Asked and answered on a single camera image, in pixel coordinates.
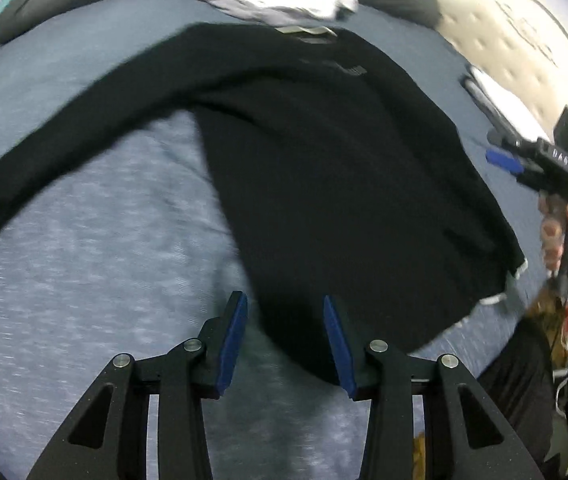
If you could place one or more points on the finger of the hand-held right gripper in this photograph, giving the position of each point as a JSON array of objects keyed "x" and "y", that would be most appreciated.
[
  {"x": 506, "y": 141},
  {"x": 503, "y": 160}
]

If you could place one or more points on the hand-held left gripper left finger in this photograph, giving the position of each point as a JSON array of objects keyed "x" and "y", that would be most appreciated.
[{"x": 229, "y": 345}]

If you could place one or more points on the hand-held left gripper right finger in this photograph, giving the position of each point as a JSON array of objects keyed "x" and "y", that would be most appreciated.
[{"x": 339, "y": 345}]

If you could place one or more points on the black sweater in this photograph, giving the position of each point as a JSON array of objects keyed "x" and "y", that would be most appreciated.
[{"x": 339, "y": 160}]

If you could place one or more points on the white folded garment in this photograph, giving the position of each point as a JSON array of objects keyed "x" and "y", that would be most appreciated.
[{"x": 503, "y": 97}]

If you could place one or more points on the grey folded garment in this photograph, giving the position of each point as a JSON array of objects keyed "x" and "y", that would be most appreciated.
[{"x": 481, "y": 100}]

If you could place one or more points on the cream tufted headboard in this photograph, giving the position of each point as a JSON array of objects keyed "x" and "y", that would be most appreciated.
[{"x": 513, "y": 35}]

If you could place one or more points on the person's black pants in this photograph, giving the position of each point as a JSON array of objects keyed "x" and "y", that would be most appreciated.
[{"x": 518, "y": 385}]

